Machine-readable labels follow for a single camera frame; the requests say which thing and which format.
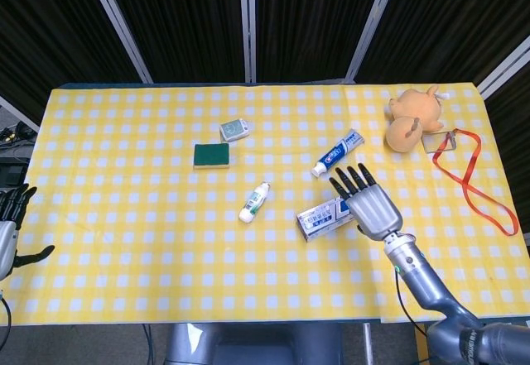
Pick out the orange plush toy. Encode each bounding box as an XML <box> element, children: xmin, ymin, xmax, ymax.
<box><xmin>385</xmin><ymin>84</ymin><xmax>451</xmax><ymax>153</ymax></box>

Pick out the black cable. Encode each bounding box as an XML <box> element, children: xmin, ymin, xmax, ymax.
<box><xmin>0</xmin><ymin>292</ymin><xmax>12</xmax><ymax>327</ymax></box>

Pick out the metal table leg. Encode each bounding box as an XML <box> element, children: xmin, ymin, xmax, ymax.
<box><xmin>361</xmin><ymin>323</ymin><xmax>374</xmax><ymax>365</ymax></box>

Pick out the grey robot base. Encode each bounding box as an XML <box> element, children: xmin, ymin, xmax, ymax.
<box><xmin>165</xmin><ymin>322</ymin><xmax>345</xmax><ymax>365</ymax></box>

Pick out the silver blue toothpaste box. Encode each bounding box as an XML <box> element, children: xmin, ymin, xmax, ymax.
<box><xmin>295</xmin><ymin>196</ymin><xmax>358</xmax><ymax>243</ymax></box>

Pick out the blue floor cable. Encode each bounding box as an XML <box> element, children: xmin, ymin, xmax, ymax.
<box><xmin>142</xmin><ymin>324</ymin><xmax>155</xmax><ymax>365</ymax></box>

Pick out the orange lanyard strap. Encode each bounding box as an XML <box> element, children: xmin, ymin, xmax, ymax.
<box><xmin>431</xmin><ymin>128</ymin><xmax>520</xmax><ymax>237</ymax></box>

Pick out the black device on floor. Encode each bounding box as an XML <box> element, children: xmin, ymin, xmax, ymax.
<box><xmin>0</xmin><ymin>161</ymin><xmax>29</xmax><ymax>187</ymax></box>

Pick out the yellow white checked tablecloth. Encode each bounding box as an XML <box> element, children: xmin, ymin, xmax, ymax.
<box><xmin>0</xmin><ymin>81</ymin><xmax>530</xmax><ymax>327</ymax></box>

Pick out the clear badge holder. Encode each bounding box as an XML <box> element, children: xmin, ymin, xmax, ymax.
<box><xmin>422</xmin><ymin>129</ymin><xmax>458</xmax><ymax>154</ymax></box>

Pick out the white blue toothpaste tube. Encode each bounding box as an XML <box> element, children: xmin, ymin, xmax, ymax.
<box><xmin>311</xmin><ymin>127</ymin><xmax>366</xmax><ymax>180</ymax></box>

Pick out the small card pack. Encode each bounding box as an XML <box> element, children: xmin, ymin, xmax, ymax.
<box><xmin>218</xmin><ymin>118</ymin><xmax>252</xmax><ymax>143</ymax></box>

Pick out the white plastic bottle green label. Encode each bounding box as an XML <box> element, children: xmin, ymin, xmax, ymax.
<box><xmin>238</xmin><ymin>180</ymin><xmax>272</xmax><ymax>224</ymax></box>

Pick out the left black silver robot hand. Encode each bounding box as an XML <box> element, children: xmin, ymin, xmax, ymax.
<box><xmin>0</xmin><ymin>183</ymin><xmax>56</xmax><ymax>281</ymax></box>

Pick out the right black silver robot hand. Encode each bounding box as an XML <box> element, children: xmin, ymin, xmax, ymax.
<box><xmin>329</xmin><ymin>162</ymin><xmax>405</xmax><ymax>242</ymax></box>

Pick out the green yellow sponge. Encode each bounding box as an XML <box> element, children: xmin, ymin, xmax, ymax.
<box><xmin>192</xmin><ymin>142</ymin><xmax>231</xmax><ymax>171</ymax></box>

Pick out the black folding screen panel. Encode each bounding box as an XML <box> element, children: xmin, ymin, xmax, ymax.
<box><xmin>252</xmin><ymin>0</ymin><xmax>402</xmax><ymax>84</ymax></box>
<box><xmin>479</xmin><ymin>50</ymin><xmax>530</xmax><ymax>236</ymax></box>
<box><xmin>0</xmin><ymin>0</ymin><xmax>154</xmax><ymax>132</ymax></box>
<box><xmin>345</xmin><ymin>0</ymin><xmax>530</xmax><ymax>89</ymax></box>
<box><xmin>101</xmin><ymin>0</ymin><xmax>252</xmax><ymax>84</ymax></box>

